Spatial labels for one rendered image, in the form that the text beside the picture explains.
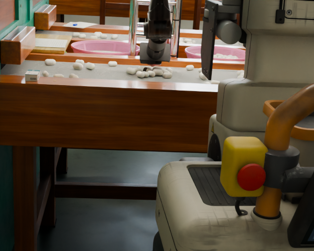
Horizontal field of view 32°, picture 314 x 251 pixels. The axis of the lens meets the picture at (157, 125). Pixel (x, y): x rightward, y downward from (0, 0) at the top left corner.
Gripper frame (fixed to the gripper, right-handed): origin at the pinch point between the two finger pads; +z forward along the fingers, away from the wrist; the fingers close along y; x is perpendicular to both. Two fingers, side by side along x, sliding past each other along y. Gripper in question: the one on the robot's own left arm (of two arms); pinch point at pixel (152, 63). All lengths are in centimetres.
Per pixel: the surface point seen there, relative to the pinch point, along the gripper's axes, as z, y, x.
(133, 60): 3.4, 6.5, -2.7
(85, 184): 53, 23, 30
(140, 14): 215, -11, -154
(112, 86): -28.7, 14.1, 22.2
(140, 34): 2.7, 4.0, -13.2
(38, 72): -26.2, 35.3, 17.6
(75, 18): 417, 53, -269
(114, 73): -6.0, 13.1, 7.2
